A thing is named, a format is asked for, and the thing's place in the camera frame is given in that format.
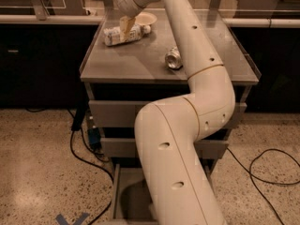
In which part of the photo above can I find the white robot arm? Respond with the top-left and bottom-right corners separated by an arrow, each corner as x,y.
113,0 -> 235,225

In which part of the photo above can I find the grey metal drawer cabinet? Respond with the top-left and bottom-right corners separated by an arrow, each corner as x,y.
81,8 -> 261,172

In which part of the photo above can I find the grey top drawer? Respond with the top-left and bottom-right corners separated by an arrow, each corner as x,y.
89,100 -> 247,132

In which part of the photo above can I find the grey middle drawer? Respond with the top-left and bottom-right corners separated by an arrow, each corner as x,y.
100,138 -> 229,159

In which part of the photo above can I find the grey open bottom drawer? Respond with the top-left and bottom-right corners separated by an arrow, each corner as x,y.
107,163 -> 227,225

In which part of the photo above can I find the cream ceramic bowl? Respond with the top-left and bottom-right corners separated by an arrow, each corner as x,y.
135,12 -> 157,25

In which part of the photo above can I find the blue power box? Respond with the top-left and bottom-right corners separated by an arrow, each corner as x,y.
86,115 -> 101,150

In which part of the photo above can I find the black floor cable left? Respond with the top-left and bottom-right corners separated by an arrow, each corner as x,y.
24,106 -> 115,225

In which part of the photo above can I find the black floor cable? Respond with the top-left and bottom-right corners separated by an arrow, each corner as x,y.
227,146 -> 300,225
24,106 -> 115,225

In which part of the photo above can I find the white horizontal rail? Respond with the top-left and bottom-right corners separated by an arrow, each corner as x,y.
0,15 -> 300,29

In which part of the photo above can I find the black floor cable right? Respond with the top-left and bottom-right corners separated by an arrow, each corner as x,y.
227,146 -> 300,225

